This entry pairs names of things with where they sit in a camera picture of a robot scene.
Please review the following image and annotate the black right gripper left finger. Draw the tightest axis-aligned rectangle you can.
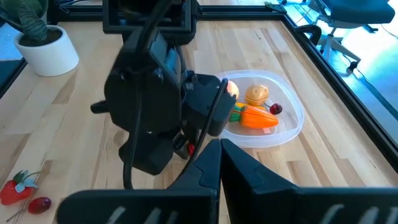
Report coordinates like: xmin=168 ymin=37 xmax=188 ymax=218
xmin=57 ymin=139 xmax=222 ymax=224

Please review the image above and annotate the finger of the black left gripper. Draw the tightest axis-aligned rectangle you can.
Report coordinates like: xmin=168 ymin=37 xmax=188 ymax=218
xmin=186 ymin=124 xmax=200 ymax=146
xmin=174 ymin=133 xmax=191 ymax=158

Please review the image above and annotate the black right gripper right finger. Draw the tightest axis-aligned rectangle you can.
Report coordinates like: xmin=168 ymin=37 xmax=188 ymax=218
xmin=220 ymin=139 xmax=398 ymax=224

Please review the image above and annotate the pink orange toy peach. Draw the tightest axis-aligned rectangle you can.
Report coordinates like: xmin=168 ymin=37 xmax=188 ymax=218
xmin=226 ymin=80 xmax=241 ymax=100

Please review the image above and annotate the tan toy potato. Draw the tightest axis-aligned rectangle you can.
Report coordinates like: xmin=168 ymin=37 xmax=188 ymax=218
xmin=244 ymin=83 xmax=270 ymax=107

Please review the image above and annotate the clear plastic tupperware container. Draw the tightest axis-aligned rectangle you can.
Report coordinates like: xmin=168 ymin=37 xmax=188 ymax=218
xmin=214 ymin=69 xmax=306 ymax=149

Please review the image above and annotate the red toy cherry with stem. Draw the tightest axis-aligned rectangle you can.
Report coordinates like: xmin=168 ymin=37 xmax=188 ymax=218
xmin=264 ymin=102 xmax=284 ymax=116
xmin=5 ymin=196 xmax=52 ymax=223

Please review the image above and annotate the red toy strawberry with leaves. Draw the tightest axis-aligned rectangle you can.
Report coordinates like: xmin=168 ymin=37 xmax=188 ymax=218
xmin=0 ymin=169 xmax=41 ymax=206

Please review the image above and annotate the white plant pot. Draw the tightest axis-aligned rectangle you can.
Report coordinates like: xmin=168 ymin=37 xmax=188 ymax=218
xmin=14 ymin=24 xmax=80 ymax=78

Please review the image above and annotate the green leafy plant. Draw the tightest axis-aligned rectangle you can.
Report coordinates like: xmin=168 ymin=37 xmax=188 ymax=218
xmin=0 ymin=0 xmax=49 ymax=43

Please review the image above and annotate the black white office chair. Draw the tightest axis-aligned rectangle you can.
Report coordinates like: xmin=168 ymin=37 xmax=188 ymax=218
xmin=306 ymin=0 xmax=396 ymax=71

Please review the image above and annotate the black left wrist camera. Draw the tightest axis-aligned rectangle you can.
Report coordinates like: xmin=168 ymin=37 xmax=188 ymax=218
xmin=182 ymin=73 xmax=238 ymax=138

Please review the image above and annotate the black frame hook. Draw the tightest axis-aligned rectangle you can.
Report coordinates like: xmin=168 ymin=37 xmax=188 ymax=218
xmin=294 ymin=24 xmax=323 ymax=47

